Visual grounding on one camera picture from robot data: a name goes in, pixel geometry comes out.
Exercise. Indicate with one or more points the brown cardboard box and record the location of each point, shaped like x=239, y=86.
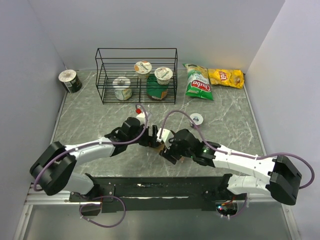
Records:
x=162, y=148

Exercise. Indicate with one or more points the green lidded brown jar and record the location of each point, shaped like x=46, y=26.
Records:
x=155, y=90

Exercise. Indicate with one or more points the orange yogurt cup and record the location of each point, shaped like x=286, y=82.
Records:
x=143, y=69

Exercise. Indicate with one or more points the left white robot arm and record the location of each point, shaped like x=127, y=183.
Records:
x=54, y=169

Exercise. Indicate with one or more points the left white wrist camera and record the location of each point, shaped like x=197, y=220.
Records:
x=141, y=116

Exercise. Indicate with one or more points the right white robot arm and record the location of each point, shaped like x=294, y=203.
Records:
x=274, y=176

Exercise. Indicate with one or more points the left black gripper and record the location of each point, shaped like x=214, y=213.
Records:
x=150, y=141

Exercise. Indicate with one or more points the yellow Lays chips bag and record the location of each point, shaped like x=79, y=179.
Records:
x=226, y=77

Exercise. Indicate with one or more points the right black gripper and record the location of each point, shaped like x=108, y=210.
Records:
x=166, y=153

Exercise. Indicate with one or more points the black chips can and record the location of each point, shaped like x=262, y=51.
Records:
x=70, y=80

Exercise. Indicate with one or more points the green Chuba chips bag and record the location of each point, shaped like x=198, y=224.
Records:
x=198, y=83

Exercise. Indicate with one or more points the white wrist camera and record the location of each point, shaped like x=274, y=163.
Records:
x=141, y=116
x=164, y=136

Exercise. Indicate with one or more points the pale yogurt cup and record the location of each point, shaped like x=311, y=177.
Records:
x=122, y=88

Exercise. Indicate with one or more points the aluminium rail frame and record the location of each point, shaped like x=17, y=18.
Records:
x=227, y=120

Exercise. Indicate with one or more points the black wire rack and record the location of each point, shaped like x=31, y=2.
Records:
x=112, y=63

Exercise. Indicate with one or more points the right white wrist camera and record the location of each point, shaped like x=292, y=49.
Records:
x=164, y=136

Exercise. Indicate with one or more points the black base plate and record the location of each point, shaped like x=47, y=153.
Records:
x=159, y=193

